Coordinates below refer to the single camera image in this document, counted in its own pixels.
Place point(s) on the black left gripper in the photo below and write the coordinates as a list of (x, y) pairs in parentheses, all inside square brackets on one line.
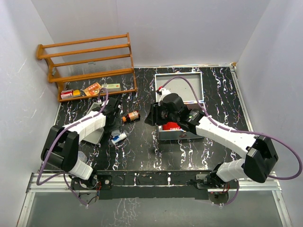
[(117, 126)]

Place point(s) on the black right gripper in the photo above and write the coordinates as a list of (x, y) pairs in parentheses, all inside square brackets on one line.
[(153, 119)]

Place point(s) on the red fabric medicine pouch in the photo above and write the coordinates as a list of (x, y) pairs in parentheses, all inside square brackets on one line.
[(171, 126)]

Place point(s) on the brown bottle orange cap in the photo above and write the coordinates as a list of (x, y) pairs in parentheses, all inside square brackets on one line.
[(135, 115)]

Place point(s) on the white blue bandage roll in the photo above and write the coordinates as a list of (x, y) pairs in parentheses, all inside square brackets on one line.
[(119, 138)]

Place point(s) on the grey storage box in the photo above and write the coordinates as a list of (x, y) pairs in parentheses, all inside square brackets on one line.
[(183, 91)]

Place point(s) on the grey plastic tray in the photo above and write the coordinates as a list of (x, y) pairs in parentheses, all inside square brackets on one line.
[(96, 136)]

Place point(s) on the white medicine bottle green label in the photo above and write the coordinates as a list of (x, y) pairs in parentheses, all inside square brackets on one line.
[(116, 132)]

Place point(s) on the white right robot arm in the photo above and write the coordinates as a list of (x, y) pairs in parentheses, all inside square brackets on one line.
[(257, 153)]

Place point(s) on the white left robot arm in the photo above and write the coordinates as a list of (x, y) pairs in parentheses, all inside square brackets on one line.
[(62, 144)]

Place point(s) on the white green medicine box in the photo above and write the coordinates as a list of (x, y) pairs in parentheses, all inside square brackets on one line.
[(112, 87)]

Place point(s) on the red white medicine box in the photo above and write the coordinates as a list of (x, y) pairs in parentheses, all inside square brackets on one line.
[(66, 94)]

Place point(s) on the orange patterned box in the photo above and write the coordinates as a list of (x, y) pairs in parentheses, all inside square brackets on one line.
[(92, 89)]

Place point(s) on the yellow small box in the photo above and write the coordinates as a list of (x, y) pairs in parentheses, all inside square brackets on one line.
[(76, 93)]

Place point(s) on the clear plastic cup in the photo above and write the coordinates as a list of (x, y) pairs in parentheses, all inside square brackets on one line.
[(82, 157)]

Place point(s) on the orange wooden shelf rack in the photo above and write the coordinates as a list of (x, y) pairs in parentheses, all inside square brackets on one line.
[(89, 60)]

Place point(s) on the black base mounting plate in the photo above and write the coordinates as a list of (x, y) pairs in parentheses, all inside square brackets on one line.
[(177, 192)]

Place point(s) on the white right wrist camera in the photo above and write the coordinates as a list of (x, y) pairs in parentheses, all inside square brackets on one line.
[(162, 93)]

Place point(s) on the aluminium frame rail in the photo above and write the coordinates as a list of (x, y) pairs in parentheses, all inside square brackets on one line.
[(108, 180)]

